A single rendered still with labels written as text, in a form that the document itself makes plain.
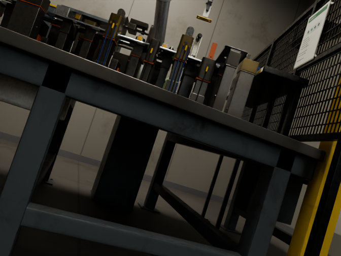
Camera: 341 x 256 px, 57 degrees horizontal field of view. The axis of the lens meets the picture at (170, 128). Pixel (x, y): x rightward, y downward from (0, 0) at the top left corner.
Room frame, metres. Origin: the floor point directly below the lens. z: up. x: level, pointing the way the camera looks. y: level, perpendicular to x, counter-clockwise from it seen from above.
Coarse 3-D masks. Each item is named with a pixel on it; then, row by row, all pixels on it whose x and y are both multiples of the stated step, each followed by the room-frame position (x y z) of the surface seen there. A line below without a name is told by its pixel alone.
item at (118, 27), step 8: (112, 16) 1.43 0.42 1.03; (120, 16) 1.43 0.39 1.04; (112, 24) 1.42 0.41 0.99; (120, 24) 1.44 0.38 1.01; (112, 32) 1.43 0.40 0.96; (120, 32) 1.49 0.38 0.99; (104, 40) 1.44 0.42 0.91; (112, 40) 1.43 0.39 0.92; (104, 48) 1.44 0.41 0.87; (112, 48) 1.47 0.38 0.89; (104, 56) 1.44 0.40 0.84; (104, 64) 1.43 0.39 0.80
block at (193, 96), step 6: (204, 60) 1.42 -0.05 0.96; (210, 60) 1.42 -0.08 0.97; (204, 66) 1.42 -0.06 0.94; (210, 66) 1.42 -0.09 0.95; (198, 72) 1.42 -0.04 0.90; (204, 72) 1.42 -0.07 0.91; (210, 72) 1.42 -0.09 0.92; (198, 78) 1.42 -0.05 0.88; (204, 78) 1.42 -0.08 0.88; (210, 78) 1.42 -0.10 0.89; (198, 84) 1.43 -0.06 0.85; (204, 84) 1.43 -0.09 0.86; (198, 90) 1.43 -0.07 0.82; (204, 90) 1.43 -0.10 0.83; (192, 96) 1.43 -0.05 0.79; (198, 96) 1.43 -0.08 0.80; (198, 102) 1.43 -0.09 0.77
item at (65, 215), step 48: (0, 48) 0.88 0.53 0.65; (0, 96) 1.12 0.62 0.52; (48, 96) 0.92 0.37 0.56; (96, 96) 0.96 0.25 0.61; (48, 144) 0.94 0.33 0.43; (192, 144) 1.99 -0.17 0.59; (240, 144) 1.11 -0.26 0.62; (240, 192) 1.51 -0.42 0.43; (288, 192) 1.48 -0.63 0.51; (0, 240) 0.93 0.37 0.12; (96, 240) 1.01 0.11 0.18; (144, 240) 1.05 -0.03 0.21; (240, 240) 1.22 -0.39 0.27; (288, 240) 2.06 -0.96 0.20
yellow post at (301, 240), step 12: (324, 132) 1.22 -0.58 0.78; (324, 144) 1.19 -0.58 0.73; (324, 168) 1.14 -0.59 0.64; (312, 180) 1.20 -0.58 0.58; (324, 180) 1.13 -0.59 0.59; (312, 192) 1.18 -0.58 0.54; (312, 204) 1.15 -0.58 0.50; (336, 204) 1.14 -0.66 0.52; (300, 216) 1.21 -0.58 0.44; (312, 216) 1.14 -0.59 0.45; (336, 216) 1.14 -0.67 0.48; (300, 228) 1.18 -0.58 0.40; (300, 240) 1.16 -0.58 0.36; (324, 240) 1.13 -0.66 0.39; (288, 252) 1.22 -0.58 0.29; (300, 252) 1.14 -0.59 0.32; (324, 252) 1.14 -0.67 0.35
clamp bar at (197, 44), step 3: (198, 36) 1.78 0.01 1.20; (201, 36) 1.78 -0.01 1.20; (195, 39) 1.80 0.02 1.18; (198, 39) 1.81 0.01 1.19; (201, 39) 1.80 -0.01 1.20; (195, 42) 1.80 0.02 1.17; (198, 42) 1.81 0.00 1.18; (195, 45) 1.81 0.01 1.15; (198, 45) 1.80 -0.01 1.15; (192, 48) 1.79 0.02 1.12; (195, 48) 1.80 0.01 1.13; (198, 48) 1.79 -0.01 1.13; (192, 51) 1.79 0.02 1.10; (195, 51) 1.80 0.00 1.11; (192, 54) 1.80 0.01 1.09; (195, 54) 1.79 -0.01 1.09; (195, 57) 1.78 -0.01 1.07
